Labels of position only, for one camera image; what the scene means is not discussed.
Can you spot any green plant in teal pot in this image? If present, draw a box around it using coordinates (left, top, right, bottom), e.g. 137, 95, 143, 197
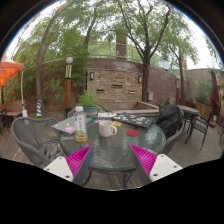
78, 90, 101, 118

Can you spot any round dark patio table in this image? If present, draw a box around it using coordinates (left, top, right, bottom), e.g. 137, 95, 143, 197
176, 104, 201, 141

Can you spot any white ceramic mug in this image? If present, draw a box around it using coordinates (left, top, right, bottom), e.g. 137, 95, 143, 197
98, 119, 118, 138

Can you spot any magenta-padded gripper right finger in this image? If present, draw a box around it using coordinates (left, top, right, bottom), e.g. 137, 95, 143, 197
128, 143, 184, 186

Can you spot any flat round red coaster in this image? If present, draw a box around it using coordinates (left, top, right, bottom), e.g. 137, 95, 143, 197
125, 129, 140, 138

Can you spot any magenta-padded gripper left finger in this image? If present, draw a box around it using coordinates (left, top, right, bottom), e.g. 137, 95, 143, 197
43, 144, 95, 187

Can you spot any grey mesh garden chair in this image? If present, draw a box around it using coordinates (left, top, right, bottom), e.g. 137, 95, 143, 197
10, 116, 66, 169

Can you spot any wooden lamp post with globe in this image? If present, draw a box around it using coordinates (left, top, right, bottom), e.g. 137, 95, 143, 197
64, 56, 74, 118

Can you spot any orange canopy tent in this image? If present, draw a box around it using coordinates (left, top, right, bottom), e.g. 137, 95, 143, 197
0, 53, 28, 118

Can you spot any grey chair under jacket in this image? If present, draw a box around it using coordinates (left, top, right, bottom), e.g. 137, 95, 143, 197
154, 103, 185, 155

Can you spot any black laptop with stickers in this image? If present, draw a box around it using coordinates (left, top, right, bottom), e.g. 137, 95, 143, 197
111, 112, 156, 129

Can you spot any dark-trunked tree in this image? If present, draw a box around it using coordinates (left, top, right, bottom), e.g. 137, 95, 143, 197
113, 0, 188, 103

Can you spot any silver laptop with stickers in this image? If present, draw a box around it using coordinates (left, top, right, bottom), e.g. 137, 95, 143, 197
50, 116, 94, 136

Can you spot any clear white-capped drink bottle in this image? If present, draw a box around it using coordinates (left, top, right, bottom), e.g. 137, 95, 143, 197
73, 105, 89, 143

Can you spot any closed maroon patio umbrella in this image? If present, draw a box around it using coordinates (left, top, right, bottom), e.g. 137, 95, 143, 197
210, 68, 221, 116

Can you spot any blue yellow striped cone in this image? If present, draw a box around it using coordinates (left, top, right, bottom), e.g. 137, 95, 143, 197
35, 99, 44, 118

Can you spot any black metal chair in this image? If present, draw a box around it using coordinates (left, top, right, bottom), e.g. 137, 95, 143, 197
186, 111, 215, 151

